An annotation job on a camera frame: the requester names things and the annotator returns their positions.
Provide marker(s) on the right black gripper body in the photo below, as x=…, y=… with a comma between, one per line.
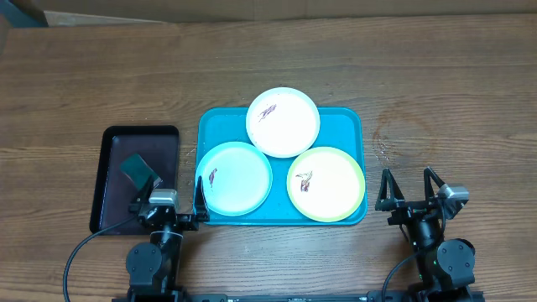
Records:
x=409, y=212

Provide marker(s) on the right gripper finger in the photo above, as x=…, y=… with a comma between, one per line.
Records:
x=390, y=196
x=430, y=176

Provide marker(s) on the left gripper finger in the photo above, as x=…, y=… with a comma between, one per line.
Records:
x=200, y=208
x=144, y=193

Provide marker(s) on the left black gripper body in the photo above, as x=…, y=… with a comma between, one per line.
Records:
x=183, y=222

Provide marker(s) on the green sponge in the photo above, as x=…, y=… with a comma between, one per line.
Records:
x=139, y=172

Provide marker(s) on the light blue plate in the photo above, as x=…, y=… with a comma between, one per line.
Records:
x=236, y=178

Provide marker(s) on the yellow green plate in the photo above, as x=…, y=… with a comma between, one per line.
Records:
x=326, y=184

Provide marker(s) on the white plate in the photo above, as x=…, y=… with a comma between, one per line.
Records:
x=283, y=122

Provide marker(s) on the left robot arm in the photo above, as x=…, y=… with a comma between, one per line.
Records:
x=153, y=265

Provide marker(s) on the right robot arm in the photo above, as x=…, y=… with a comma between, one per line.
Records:
x=445, y=267

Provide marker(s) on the black rectangular tray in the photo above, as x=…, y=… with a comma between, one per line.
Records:
x=114, y=191

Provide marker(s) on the cardboard backdrop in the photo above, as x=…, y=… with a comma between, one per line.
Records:
x=177, y=11

